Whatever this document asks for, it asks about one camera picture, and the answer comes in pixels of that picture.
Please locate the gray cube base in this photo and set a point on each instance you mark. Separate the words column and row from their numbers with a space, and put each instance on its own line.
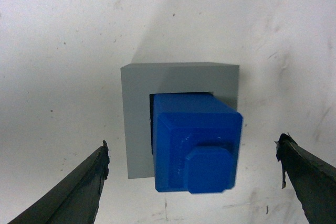
column 140, row 80

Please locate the blue block with knob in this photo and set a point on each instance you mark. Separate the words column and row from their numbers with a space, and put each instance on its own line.
column 195, row 142

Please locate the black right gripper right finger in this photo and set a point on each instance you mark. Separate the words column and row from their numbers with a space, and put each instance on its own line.
column 312, row 178

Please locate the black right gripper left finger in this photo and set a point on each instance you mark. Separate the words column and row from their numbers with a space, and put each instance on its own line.
column 75, row 199

